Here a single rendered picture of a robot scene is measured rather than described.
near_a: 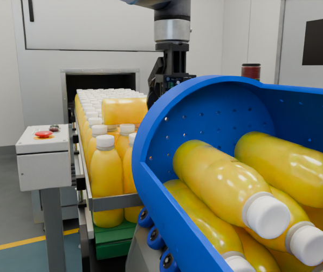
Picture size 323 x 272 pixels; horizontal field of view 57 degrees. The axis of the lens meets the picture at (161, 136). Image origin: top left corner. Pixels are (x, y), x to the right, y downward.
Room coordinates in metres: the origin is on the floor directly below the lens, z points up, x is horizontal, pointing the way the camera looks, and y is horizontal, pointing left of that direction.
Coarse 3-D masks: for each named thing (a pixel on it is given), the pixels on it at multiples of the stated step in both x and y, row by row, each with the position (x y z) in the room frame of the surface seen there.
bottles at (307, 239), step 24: (192, 192) 0.39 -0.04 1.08; (192, 216) 0.32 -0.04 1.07; (216, 216) 0.32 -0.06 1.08; (312, 216) 0.35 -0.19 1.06; (216, 240) 0.28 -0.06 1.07; (240, 240) 0.30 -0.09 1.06; (264, 240) 0.31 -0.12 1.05; (288, 240) 0.29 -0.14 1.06; (312, 240) 0.27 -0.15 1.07; (240, 264) 0.25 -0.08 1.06; (264, 264) 0.30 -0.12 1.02; (288, 264) 0.32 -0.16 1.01; (312, 264) 0.27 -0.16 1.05
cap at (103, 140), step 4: (100, 136) 0.64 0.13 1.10; (104, 136) 0.64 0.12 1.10; (108, 136) 0.64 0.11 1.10; (112, 136) 0.63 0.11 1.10; (96, 140) 0.62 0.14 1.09; (100, 140) 0.61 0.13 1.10; (104, 140) 0.61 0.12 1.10; (108, 140) 0.61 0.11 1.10; (112, 140) 0.62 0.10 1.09; (100, 144) 0.61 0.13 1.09; (104, 144) 0.61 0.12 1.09; (108, 144) 0.62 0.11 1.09; (112, 144) 0.62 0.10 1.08
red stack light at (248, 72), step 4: (244, 68) 1.02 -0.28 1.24; (248, 68) 1.01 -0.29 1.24; (252, 68) 1.00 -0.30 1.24; (256, 68) 1.00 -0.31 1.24; (260, 68) 1.02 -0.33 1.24; (244, 72) 1.02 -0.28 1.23; (248, 72) 1.01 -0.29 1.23; (252, 72) 1.00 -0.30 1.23; (256, 72) 1.01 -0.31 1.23; (244, 76) 1.02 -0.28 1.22; (248, 76) 1.01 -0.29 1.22; (252, 76) 1.00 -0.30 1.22; (256, 76) 1.00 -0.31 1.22
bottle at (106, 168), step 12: (96, 156) 0.61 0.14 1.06; (108, 156) 0.61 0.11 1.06; (96, 168) 0.60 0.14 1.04; (108, 168) 0.60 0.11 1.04; (120, 168) 0.62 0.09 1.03; (96, 180) 0.60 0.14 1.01; (108, 180) 0.60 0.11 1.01; (120, 180) 0.62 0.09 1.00; (96, 192) 0.60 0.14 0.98; (108, 192) 0.60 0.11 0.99; (120, 192) 0.62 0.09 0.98; (96, 216) 0.60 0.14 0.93; (108, 216) 0.60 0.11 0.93; (120, 216) 0.61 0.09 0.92
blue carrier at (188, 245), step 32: (192, 96) 0.49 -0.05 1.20; (224, 96) 0.51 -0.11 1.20; (256, 96) 0.53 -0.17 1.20; (288, 96) 0.44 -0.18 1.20; (320, 96) 0.37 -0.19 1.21; (160, 128) 0.48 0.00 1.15; (192, 128) 0.49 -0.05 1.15; (224, 128) 0.51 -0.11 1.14; (256, 128) 0.53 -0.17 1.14; (288, 128) 0.50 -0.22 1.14; (320, 128) 0.43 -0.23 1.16; (160, 160) 0.48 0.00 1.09; (160, 192) 0.31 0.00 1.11; (160, 224) 0.32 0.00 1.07; (192, 224) 0.24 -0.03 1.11; (192, 256) 0.22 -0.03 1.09
